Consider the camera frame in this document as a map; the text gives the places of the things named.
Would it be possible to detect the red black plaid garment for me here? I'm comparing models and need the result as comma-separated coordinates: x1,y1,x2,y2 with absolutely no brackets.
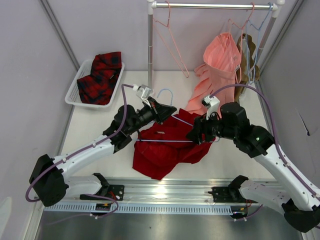
76,51,123,106

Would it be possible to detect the white metal clothes rack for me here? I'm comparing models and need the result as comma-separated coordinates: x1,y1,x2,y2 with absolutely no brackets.
147,0,286,87

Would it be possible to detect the empty pink hanger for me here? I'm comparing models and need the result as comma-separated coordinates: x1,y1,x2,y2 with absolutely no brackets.
151,1,190,79

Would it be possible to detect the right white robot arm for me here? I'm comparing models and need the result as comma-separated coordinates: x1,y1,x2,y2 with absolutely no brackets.
186,102,320,233

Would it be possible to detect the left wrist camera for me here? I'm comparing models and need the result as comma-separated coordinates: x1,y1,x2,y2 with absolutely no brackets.
132,84,154,105

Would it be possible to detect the red skirt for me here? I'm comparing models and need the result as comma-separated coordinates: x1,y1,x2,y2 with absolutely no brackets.
132,109,212,180

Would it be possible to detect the pink pleated skirt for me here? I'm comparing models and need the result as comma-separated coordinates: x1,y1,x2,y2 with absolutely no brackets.
185,32,242,115

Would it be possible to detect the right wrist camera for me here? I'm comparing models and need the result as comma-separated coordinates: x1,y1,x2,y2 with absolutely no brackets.
201,95,220,120

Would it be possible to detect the white plastic basket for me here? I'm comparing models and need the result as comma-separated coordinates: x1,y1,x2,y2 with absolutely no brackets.
64,59,125,109

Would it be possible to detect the brown garment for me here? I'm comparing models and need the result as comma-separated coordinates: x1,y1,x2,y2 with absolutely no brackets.
234,33,261,103

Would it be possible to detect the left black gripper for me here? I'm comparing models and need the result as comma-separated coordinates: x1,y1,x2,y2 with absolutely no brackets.
127,97,177,135

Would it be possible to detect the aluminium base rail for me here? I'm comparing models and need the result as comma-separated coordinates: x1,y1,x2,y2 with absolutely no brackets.
33,176,306,206

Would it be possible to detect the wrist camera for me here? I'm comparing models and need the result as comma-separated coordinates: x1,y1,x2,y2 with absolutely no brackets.
201,95,220,120
132,84,154,105

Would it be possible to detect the white slotted cable duct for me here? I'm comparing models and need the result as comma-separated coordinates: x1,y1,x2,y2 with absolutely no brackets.
44,202,233,216

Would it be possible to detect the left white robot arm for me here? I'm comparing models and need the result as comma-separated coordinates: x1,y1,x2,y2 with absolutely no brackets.
29,97,177,207

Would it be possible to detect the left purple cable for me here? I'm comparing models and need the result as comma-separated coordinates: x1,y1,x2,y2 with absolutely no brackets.
24,83,136,224

